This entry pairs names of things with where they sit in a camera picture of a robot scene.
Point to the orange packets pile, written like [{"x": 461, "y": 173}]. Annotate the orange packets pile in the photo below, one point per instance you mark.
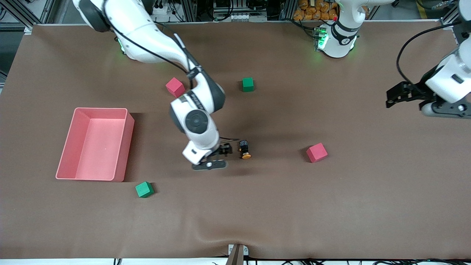
[{"x": 312, "y": 13}]

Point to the white power strip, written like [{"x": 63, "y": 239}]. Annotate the white power strip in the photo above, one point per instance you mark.
[{"x": 162, "y": 10}]

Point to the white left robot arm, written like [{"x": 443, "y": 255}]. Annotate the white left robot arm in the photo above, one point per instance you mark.
[{"x": 338, "y": 44}]

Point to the aluminium frame profile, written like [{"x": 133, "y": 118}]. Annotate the aluminium frame profile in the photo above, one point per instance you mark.
[
  {"x": 447, "y": 23},
  {"x": 22, "y": 16}
]

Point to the orange black push button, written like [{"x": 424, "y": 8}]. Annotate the orange black push button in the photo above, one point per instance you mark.
[{"x": 244, "y": 147}]

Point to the brown table cover sheet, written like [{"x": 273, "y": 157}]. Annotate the brown table cover sheet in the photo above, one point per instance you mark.
[{"x": 235, "y": 206}]

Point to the aluminium frame post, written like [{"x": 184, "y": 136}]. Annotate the aluminium frame post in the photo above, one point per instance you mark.
[
  {"x": 287, "y": 9},
  {"x": 188, "y": 11}
]

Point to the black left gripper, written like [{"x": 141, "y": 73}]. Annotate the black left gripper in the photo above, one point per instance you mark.
[{"x": 417, "y": 91}]

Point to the metal table clamp bracket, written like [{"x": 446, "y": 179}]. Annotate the metal table clamp bracket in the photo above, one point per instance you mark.
[{"x": 237, "y": 255}]

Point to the white terminal block row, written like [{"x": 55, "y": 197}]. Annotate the white terminal block row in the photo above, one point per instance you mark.
[{"x": 232, "y": 17}]

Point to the pink foam cube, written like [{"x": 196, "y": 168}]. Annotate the pink foam cube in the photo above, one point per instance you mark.
[
  {"x": 316, "y": 153},
  {"x": 174, "y": 87}
]

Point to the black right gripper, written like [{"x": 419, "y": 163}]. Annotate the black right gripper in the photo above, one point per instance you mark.
[{"x": 223, "y": 149}]

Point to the green foam cube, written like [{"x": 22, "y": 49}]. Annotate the green foam cube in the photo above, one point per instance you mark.
[
  {"x": 248, "y": 84},
  {"x": 144, "y": 190}
]

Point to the pink plastic bin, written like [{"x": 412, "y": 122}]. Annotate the pink plastic bin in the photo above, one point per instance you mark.
[{"x": 99, "y": 154}]

